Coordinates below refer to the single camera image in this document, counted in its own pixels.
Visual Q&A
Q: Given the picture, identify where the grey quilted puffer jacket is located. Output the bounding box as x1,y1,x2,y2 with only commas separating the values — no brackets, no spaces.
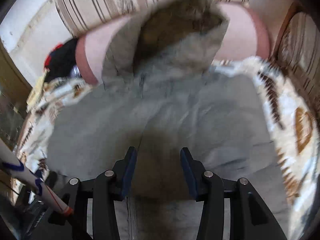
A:
48,0,288,239

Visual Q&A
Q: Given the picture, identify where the black and red clothes pile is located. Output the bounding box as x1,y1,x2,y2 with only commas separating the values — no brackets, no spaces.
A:
44,38,78,83

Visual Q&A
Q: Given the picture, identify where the leaf pattern fleece blanket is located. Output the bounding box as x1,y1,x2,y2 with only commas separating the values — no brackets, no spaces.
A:
16,57,319,239

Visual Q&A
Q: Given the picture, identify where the yellow patterned cloth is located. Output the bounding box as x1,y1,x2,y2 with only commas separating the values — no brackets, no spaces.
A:
26,69,49,112

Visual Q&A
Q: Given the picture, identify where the wooden glass panel door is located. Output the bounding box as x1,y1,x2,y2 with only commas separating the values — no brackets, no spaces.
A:
1,45,31,150

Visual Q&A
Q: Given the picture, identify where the pink quilted bolster cushion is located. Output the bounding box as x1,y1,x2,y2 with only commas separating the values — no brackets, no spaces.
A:
75,2,271,85

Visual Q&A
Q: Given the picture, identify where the striped floral side cushion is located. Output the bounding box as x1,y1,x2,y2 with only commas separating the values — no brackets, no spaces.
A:
278,12,319,112

